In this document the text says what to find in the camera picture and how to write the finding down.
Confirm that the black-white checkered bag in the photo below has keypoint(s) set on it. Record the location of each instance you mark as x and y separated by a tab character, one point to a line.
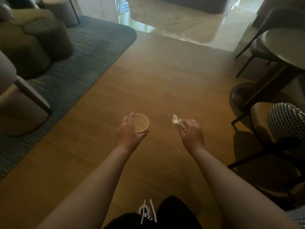
286	123

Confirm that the person's left forearm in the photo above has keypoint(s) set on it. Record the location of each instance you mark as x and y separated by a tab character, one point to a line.
95	188

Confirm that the dark chair with thin legs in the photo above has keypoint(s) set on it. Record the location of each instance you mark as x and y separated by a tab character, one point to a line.
274	19

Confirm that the dark brown round pouf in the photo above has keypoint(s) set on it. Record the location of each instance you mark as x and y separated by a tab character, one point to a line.
50	39

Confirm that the olive round pouf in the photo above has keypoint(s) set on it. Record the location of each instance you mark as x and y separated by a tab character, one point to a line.
22	52

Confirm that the black shorts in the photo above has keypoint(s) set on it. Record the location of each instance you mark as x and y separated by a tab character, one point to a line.
174	214

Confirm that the brown cushioned chair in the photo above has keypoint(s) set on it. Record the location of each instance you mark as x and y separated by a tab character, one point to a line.
262	126

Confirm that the person's left hand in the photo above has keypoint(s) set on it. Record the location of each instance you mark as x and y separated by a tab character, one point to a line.
126	135

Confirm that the beige armchair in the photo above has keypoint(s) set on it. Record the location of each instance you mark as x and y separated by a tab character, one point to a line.
14	104

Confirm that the blue-grey striped rug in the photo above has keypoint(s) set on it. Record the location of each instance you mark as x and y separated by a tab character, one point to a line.
78	76

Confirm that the white tissue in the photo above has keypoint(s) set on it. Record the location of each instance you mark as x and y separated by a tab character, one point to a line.
176	121

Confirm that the person's left thumb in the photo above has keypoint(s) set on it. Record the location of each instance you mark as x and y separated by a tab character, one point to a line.
143	133

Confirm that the paper cup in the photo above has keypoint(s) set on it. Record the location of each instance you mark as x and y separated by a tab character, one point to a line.
141	123

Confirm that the person's right forearm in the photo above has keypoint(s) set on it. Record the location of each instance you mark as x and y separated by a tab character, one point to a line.
228	188

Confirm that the grey round pouf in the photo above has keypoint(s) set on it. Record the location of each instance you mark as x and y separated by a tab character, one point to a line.
60	11

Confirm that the person's right thumb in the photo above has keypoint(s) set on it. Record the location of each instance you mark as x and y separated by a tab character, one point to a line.
182	132

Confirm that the person's right hand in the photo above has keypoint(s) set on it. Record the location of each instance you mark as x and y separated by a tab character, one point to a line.
193	137

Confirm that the beige carpet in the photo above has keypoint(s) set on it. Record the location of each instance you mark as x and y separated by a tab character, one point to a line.
181	21

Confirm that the round grey table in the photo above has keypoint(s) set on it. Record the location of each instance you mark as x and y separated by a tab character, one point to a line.
283	47

